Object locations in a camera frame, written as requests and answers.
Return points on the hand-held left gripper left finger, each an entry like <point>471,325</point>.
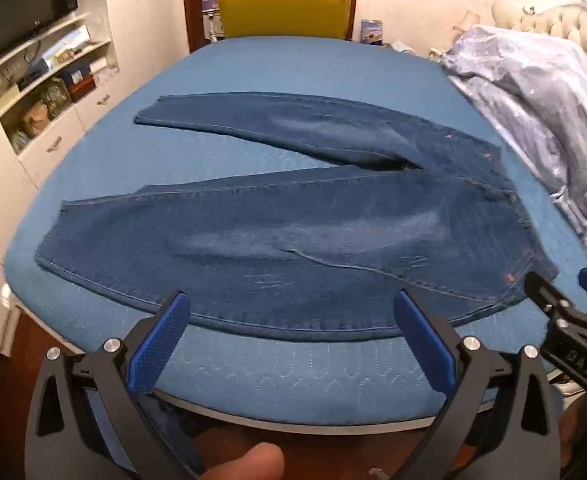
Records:
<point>158,345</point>

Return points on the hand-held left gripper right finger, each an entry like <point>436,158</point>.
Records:
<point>423,345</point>

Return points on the blue denim pants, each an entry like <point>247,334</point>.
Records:
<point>298,230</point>

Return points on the person's left hand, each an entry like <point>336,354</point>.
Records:
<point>246,462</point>

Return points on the grey-blue star print blanket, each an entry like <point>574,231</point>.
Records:
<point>538,90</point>

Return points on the teal plastic bag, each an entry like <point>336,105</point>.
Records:
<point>20,141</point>

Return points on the brown leather bag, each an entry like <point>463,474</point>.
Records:
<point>36,117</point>

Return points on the dark red box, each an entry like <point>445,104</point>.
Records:
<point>82,89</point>

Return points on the cream tufted headboard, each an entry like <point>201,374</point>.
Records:
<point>533,20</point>

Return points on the clear plastic wrapped bag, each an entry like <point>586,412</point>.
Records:
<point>55,96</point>

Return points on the bed with blue quilted cover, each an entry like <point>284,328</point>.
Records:
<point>273,70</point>

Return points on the small picture box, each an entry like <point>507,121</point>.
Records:
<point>372,30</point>

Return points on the lavender ornate furniture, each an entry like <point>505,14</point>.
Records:
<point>209,10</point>

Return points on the white cabinet with shelves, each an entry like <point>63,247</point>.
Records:
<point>123,0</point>

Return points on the yellow upholstered chair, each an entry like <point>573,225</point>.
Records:
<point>283,10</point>

